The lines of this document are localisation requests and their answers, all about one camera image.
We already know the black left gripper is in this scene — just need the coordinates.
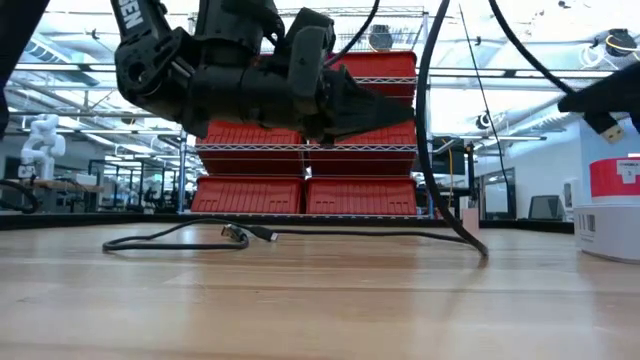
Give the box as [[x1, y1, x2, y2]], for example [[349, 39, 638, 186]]
[[234, 64, 416, 144]]

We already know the red USB wall charger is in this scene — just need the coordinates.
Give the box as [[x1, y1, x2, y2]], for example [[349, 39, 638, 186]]
[[588, 156, 640, 204]]

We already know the white power strip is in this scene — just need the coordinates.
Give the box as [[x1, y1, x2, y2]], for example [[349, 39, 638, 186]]
[[573, 202, 640, 265]]

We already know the thin black USB cable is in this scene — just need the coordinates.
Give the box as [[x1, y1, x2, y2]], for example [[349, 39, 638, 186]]
[[102, 218, 250, 251]]

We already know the red plastic storage bin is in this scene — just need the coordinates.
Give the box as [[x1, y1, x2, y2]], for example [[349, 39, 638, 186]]
[[305, 174, 419, 216], [190, 175, 305, 215], [327, 51, 418, 109], [308, 119, 418, 176], [195, 119, 307, 176]]

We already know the dark round shelf object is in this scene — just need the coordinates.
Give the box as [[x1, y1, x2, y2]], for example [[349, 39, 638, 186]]
[[368, 23, 395, 52]]

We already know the black monitor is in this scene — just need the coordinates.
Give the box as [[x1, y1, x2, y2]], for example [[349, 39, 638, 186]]
[[430, 137, 467, 176]]

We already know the small round ceiling device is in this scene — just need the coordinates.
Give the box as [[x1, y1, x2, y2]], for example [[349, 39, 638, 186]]
[[474, 110, 496, 131]]

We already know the black monitor pole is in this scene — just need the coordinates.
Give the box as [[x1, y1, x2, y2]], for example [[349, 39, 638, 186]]
[[465, 142, 477, 211]]

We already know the wooden background workbench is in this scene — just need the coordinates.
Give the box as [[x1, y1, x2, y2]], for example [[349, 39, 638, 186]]
[[0, 177, 106, 214]]

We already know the metal wire shelf rack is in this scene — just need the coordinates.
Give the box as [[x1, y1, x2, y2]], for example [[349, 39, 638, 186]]
[[177, 5, 435, 221]]

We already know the black ceiling device yellow cable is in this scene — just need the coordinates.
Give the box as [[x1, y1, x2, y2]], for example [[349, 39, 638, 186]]
[[592, 28, 640, 59]]

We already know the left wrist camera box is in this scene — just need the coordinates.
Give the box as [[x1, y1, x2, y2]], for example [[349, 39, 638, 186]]
[[287, 7, 337, 101]]

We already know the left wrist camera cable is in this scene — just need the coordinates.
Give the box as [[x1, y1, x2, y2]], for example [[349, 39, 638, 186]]
[[324, 0, 381, 66]]

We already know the yellow hanging cable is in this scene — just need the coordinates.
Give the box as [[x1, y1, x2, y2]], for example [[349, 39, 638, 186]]
[[446, 146, 455, 207]]

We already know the white wall dispenser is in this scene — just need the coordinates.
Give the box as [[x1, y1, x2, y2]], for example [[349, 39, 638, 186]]
[[563, 178, 577, 221]]

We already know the thin hanging black cable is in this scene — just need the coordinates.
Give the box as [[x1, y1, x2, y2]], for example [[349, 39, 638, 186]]
[[458, 4, 517, 220]]

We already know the black table edge frame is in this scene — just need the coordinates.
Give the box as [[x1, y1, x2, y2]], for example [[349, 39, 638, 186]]
[[0, 212, 576, 236]]

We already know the black hose loop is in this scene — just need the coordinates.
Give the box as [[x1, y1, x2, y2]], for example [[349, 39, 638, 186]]
[[0, 178, 39, 214]]

